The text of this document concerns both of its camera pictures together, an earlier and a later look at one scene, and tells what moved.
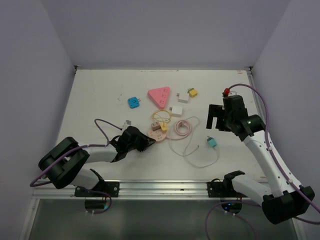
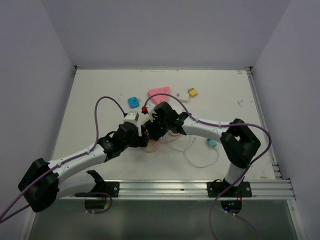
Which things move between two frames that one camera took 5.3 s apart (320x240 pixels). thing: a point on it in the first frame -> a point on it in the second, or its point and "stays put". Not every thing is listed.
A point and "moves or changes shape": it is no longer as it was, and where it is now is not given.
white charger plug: (183, 97) stays put
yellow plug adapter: (192, 92) stays put
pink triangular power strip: (159, 96) stays put
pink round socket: (157, 135) moves or changes shape
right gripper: (215, 110) -> (154, 133)
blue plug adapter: (133, 102) stays put
